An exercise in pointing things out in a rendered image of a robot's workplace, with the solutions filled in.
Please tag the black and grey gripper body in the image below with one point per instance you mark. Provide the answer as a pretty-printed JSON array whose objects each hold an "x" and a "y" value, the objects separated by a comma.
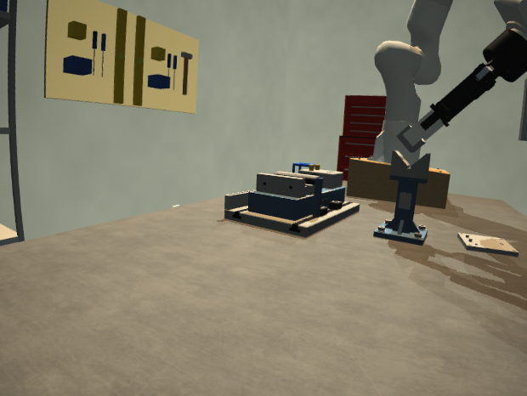
[{"x": 507, "y": 54}]

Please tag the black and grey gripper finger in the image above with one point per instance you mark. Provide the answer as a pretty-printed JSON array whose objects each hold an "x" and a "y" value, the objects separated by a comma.
[
  {"x": 448, "y": 119},
  {"x": 454, "y": 99}
]

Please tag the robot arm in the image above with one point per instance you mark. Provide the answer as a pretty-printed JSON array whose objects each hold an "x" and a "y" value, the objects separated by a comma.
[{"x": 398, "y": 63}]

